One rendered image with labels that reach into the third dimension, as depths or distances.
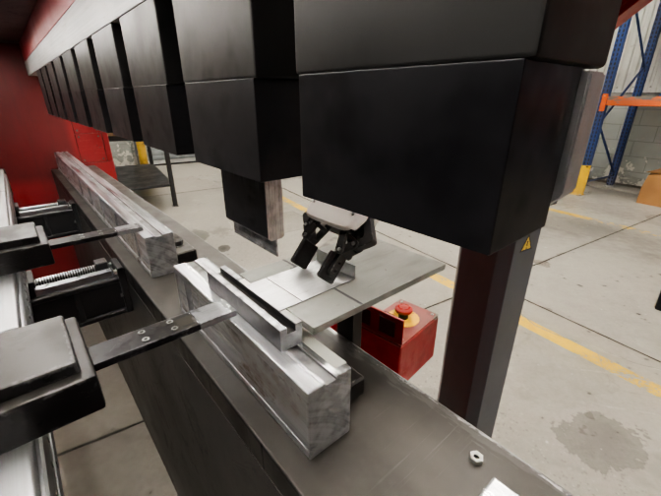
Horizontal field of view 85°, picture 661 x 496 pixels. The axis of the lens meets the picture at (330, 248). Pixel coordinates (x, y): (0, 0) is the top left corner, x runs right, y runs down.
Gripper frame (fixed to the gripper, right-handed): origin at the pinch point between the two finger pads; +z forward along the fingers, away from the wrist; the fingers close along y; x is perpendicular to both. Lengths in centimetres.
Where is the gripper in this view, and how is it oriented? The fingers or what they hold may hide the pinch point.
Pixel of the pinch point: (316, 262)
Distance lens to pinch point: 51.7
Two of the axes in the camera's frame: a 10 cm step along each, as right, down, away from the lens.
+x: 5.8, 4.1, 7.0
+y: 6.5, 2.9, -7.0
